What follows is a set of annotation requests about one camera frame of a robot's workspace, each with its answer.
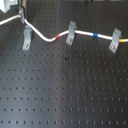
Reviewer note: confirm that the grey clip at top left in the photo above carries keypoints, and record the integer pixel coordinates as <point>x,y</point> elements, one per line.
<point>21,12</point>

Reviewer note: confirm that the white object top left corner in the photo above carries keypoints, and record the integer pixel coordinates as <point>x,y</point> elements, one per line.
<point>6,4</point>

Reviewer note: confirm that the grey middle cable clip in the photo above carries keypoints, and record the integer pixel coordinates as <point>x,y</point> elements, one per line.
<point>71,34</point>

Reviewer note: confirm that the grey cable clip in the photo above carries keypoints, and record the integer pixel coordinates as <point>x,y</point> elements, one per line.
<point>115,40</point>
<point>71,34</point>
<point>27,37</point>

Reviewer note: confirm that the grey left cable clip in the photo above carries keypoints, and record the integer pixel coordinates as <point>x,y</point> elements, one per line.
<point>27,37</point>

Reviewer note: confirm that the grey right cable clip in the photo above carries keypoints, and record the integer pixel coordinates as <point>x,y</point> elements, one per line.
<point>115,40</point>

